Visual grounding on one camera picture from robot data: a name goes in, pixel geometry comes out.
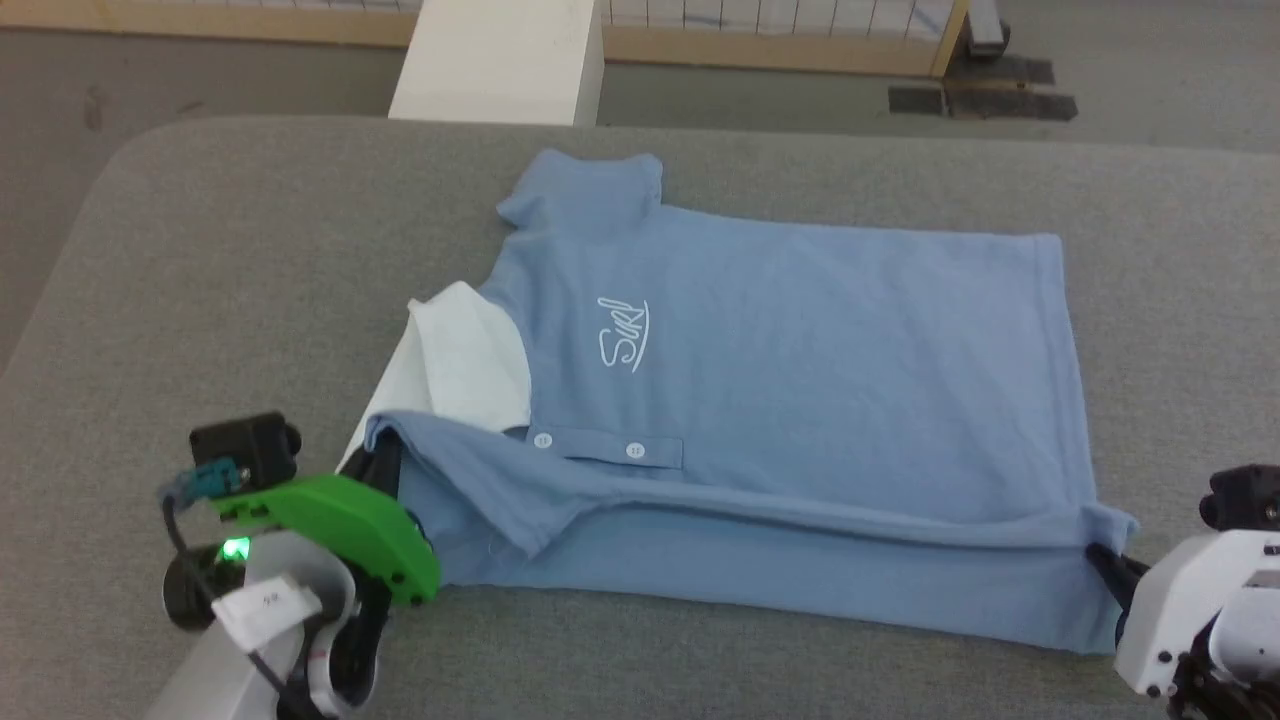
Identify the white rectangular box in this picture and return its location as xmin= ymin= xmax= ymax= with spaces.
xmin=388 ymin=0 xmax=606 ymax=128

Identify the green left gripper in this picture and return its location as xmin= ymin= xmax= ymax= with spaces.
xmin=208 ymin=435 xmax=443 ymax=608

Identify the white paper cable tag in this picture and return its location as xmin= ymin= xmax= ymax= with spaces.
xmin=211 ymin=574 xmax=325 ymax=653

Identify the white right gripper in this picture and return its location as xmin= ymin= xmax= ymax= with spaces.
xmin=1085 ymin=528 xmax=1280 ymax=699

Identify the grey metal panel foot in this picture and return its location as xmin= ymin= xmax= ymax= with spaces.
xmin=964 ymin=0 xmax=1012 ymax=57

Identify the lemon print grid partition panel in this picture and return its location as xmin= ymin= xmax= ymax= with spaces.
xmin=0 ymin=0 xmax=971 ymax=79

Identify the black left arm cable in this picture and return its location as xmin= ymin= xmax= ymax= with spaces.
xmin=158 ymin=460 xmax=336 ymax=720

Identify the blue and white polo shirt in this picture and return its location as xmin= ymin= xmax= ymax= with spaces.
xmin=338 ymin=149 xmax=1142 ymax=657

